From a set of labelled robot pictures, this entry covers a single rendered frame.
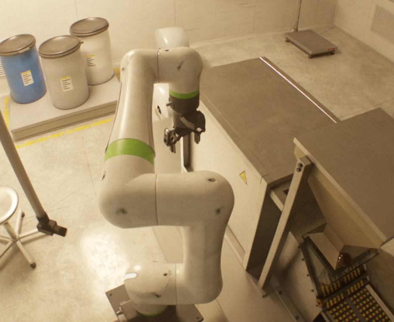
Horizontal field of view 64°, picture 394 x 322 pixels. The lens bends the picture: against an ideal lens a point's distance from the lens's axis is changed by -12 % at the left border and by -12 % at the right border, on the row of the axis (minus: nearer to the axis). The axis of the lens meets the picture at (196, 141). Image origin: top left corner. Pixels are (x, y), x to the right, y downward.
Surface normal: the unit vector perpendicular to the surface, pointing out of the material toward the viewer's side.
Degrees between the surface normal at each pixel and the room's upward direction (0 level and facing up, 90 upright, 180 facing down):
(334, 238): 90
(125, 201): 40
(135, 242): 0
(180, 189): 19
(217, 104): 0
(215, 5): 90
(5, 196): 2
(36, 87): 93
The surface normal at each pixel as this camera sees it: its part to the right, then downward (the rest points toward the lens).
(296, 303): -0.91, 0.27
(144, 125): 0.69, -0.54
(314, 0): 0.42, 0.61
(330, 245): -0.62, -0.35
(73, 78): 0.69, 0.48
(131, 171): 0.30, -0.62
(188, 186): -0.05, -0.58
